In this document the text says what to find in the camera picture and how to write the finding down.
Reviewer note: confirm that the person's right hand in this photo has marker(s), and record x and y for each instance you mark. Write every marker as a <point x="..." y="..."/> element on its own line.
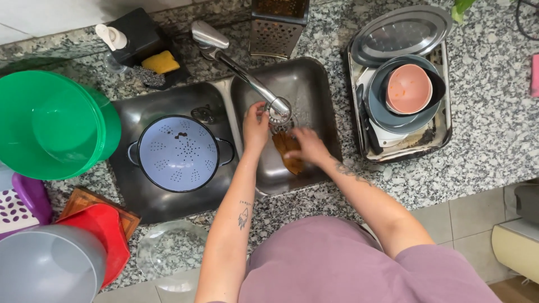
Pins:
<point x="310" y="147"/>

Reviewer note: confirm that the person's left hand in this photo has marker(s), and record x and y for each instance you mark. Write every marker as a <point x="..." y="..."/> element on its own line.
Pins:
<point x="254" y="128"/>

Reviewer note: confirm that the person's right fingers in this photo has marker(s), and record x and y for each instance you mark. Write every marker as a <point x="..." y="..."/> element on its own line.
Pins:
<point x="297" y="141"/>

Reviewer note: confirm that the person's left fingers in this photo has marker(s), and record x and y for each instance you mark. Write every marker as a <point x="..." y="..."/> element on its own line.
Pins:
<point x="257" y="110"/>

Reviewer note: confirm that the brown wooden utensil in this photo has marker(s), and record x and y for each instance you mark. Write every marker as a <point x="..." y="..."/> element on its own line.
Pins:
<point x="288" y="152"/>

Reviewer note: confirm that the chrome sink faucet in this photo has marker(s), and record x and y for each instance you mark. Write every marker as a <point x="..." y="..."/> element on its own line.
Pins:
<point x="248" y="75"/>

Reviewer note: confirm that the stainless steel double sink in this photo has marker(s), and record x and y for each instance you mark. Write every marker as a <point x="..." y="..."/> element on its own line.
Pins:
<point x="219" y="139"/>

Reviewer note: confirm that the sink drain plug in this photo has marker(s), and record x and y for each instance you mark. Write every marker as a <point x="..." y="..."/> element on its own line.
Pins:
<point x="202" y="114"/>

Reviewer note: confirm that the metal box grater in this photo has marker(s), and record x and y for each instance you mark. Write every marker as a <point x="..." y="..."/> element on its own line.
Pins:
<point x="276" y="29"/>

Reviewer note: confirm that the grey plate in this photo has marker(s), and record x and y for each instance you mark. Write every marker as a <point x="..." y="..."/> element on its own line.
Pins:
<point x="379" y="113"/>

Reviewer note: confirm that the blue enamel colander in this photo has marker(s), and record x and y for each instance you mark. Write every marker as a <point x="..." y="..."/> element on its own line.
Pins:
<point x="178" y="153"/>

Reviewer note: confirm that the yellow sponge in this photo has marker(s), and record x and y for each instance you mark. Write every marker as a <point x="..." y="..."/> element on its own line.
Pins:
<point x="160" y="62"/>

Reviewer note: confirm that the steel wool scrubber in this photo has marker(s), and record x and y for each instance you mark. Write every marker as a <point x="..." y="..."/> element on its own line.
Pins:
<point x="149" y="76"/>

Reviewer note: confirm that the pink bowl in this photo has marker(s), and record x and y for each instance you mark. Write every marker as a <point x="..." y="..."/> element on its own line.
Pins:
<point x="408" y="89"/>

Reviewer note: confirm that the black sponge holder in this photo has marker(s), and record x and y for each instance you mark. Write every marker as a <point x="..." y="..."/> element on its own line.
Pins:
<point x="141" y="42"/>

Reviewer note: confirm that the stainless steel baking tray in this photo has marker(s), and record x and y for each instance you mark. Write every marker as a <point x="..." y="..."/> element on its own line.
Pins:
<point x="438" y="126"/>

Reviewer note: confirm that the person's mauve shirt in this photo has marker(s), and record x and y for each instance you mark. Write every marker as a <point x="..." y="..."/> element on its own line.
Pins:
<point x="358" y="269"/>

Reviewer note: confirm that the oval steel platter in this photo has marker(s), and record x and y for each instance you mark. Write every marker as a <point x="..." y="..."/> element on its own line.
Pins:
<point x="400" y="33"/>

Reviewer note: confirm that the black bowl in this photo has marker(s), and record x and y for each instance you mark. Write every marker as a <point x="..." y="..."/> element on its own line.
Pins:
<point x="438" y="88"/>

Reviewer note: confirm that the white soap pump dispenser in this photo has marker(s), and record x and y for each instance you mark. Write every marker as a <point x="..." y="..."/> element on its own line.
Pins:
<point x="111" y="44"/>

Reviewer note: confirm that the clear glass plate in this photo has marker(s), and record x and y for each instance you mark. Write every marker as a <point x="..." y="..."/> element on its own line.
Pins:
<point x="172" y="256"/>

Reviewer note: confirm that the wooden cutting board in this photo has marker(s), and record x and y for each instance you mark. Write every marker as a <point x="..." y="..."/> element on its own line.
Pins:
<point x="84" y="201"/>

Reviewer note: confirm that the red plastic container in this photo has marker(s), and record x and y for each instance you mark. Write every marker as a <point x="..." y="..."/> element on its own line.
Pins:
<point x="105" y="235"/>

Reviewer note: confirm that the green plastic bowl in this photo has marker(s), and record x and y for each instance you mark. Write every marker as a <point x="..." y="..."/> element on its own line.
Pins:
<point x="52" y="124"/>

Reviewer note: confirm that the green plant leaf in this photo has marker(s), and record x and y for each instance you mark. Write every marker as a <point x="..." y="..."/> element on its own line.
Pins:
<point x="460" y="8"/>

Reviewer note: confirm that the purple plastic container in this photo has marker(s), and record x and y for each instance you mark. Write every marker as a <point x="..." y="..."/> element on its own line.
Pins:
<point x="31" y="197"/>

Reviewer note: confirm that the cream cabinet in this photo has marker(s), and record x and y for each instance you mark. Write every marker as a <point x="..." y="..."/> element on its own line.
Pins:
<point x="516" y="248"/>

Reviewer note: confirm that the pink cloth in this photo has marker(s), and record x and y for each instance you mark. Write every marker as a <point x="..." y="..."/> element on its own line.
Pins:
<point x="535" y="75"/>

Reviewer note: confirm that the grey plastic bowl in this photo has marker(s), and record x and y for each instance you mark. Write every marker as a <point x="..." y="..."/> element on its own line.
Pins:
<point x="46" y="267"/>

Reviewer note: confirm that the white purple dotted board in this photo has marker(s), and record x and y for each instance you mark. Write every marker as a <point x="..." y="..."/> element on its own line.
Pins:
<point x="12" y="212"/>

